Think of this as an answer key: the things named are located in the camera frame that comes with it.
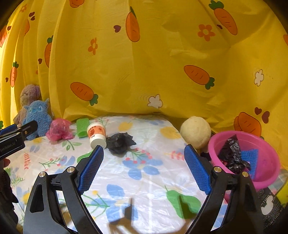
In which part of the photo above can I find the pink plastic trash bucket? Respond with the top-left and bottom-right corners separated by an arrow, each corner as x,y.
208,131 -> 280,191

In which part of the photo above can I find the pink plastic bag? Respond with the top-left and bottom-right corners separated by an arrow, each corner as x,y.
46,118 -> 74,141

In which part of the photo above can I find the blue plush monster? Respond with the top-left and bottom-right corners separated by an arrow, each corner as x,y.
22,99 -> 52,140

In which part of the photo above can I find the white orange paper cup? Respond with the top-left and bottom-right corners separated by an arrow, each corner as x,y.
87,122 -> 106,149

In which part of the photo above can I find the floral plastic bed sheet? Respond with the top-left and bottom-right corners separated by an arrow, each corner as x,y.
6,116 -> 206,233

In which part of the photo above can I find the yellow carrot print curtain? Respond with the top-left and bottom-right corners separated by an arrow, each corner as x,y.
1,1 -> 287,167

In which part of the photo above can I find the cream plush ball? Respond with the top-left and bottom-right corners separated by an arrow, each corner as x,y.
180,116 -> 211,149

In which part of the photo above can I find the blue foam net sleeve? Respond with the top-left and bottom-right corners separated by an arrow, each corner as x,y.
241,149 -> 259,179

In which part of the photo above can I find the black printed box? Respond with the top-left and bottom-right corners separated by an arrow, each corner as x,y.
200,151 -> 285,229

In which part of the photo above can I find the black plastic bag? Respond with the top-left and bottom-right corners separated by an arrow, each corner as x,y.
106,133 -> 136,154
218,135 -> 251,175

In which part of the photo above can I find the purple teddy bear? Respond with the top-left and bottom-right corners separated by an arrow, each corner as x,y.
13,84 -> 42,126

